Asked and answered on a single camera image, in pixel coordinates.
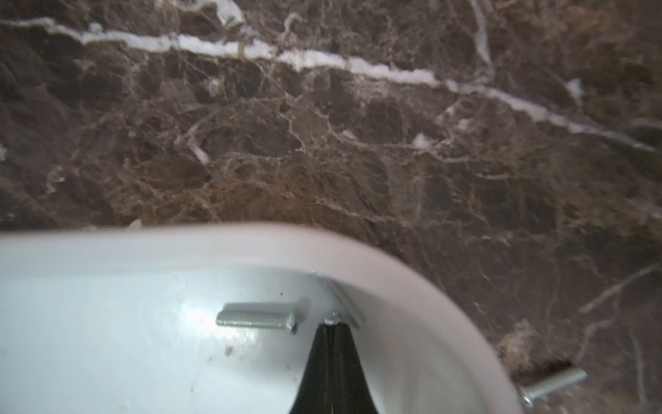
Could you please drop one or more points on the metal screw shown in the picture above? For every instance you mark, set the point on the metal screw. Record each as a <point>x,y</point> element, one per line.
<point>552,383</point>
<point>345,308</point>
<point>281,317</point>

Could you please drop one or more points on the white plastic storage box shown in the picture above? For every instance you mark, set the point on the white plastic storage box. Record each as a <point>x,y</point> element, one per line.
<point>123,321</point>

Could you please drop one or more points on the loose metal screw in box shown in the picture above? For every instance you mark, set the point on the loose metal screw in box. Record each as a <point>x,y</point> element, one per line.
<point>281,317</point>

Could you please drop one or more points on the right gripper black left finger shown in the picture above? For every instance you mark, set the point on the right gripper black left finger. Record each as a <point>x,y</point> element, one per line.
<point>315,391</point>

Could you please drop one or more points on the loose metal screw on table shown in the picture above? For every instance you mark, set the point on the loose metal screw on table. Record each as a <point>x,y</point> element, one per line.
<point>552,383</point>

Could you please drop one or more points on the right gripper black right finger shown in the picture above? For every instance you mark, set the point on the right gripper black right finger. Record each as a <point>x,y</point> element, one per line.
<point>351,392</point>

